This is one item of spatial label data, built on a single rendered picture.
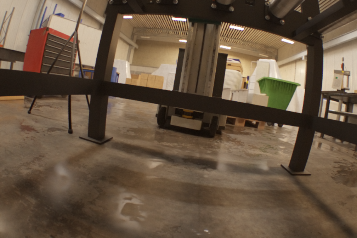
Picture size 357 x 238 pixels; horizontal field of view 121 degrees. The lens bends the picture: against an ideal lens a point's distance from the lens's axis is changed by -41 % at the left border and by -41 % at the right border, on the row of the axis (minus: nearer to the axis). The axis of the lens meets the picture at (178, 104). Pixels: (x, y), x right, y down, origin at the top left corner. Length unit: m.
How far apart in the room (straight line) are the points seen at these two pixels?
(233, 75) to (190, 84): 2.44
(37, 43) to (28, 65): 0.33
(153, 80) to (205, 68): 7.32
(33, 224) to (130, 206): 0.28
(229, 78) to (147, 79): 5.78
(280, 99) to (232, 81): 1.33
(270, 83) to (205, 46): 1.75
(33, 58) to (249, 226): 2.63
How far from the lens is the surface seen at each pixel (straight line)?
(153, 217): 0.49
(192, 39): 1.80
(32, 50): 2.63
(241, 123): 2.49
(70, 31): 5.28
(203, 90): 1.73
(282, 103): 3.35
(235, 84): 4.08
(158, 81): 8.92
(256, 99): 2.56
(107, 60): 0.94
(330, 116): 7.34
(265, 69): 4.53
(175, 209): 0.53
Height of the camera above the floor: 0.34
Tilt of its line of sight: 4 degrees down
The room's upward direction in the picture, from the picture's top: 9 degrees clockwise
